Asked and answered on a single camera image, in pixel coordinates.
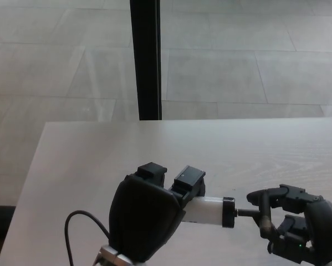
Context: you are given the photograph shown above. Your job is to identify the black window frame post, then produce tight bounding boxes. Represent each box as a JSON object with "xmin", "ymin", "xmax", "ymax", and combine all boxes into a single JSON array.
[{"xmin": 130, "ymin": 0, "xmax": 163, "ymax": 121}]

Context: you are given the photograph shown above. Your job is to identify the white air pump black handle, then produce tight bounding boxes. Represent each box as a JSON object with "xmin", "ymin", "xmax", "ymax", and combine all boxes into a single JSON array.
[{"xmin": 181, "ymin": 190, "xmax": 278, "ymax": 239}]

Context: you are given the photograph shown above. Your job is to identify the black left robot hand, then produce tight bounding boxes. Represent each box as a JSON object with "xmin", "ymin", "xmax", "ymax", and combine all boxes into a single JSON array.
[{"xmin": 109, "ymin": 162, "xmax": 207, "ymax": 263}]

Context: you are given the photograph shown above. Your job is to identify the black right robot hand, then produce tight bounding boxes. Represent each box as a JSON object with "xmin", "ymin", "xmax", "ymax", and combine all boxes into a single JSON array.
[{"xmin": 246, "ymin": 184, "xmax": 332, "ymax": 264}]

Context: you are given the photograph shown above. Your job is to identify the black floor baseboard strip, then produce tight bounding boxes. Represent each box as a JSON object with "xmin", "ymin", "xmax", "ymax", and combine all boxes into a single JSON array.
[{"xmin": 0, "ymin": 204, "xmax": 17, "ymax": 239}]

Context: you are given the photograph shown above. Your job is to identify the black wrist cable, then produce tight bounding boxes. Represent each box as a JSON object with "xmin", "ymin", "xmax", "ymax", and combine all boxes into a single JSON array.
[{"xmin": 64, "ymin": 209, "xmax": 111, "ymax": 266}]

